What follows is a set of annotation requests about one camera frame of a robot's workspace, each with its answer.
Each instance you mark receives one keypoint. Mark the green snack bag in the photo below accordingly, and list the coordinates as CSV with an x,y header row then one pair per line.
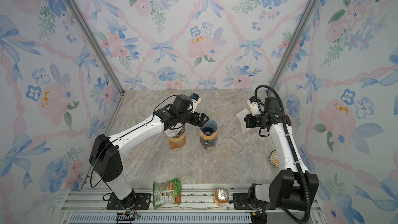
x,y
166,192

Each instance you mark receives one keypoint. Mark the aluminium rail frame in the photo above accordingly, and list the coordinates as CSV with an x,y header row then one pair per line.
x,y
89,206

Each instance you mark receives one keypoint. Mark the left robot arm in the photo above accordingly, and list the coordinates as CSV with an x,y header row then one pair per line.
x,y
107,151

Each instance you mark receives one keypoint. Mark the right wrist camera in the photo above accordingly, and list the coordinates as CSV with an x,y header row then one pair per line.
x,y
255,108

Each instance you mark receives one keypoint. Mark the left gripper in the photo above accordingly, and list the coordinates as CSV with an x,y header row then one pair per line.
x,y
202,118

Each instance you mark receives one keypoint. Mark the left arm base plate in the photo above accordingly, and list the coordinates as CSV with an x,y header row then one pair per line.
x,y
137,201

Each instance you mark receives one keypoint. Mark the grey glass dripper cone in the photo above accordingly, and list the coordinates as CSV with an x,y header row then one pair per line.
x,y
177,133

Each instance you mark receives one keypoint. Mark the orange glass carafe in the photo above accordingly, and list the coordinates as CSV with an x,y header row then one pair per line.
x,y
177,142

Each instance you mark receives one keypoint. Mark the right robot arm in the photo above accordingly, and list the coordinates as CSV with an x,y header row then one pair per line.
x,y
294,187

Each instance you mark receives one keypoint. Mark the blue glass dripper cone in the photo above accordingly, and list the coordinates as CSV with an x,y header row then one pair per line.
x,y
209,126

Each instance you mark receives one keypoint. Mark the grey glass carafe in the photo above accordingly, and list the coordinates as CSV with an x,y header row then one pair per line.
x,y
208,143

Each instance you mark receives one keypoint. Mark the small patterned dish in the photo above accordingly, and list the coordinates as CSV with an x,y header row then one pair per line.
x,y
274,159

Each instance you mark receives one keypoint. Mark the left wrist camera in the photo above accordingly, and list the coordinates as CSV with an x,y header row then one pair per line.
x,y
196,99

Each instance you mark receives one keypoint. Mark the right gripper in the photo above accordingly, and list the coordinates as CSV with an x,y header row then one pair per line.
x,y
249,118

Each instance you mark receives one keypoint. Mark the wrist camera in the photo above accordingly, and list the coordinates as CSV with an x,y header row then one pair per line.
x,y
255,108
196,99

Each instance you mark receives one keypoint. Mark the orange soda can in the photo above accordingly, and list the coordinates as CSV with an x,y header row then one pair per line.
x,y
221,196

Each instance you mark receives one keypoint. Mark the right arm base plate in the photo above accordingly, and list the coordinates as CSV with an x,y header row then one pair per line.
x,y
244,202

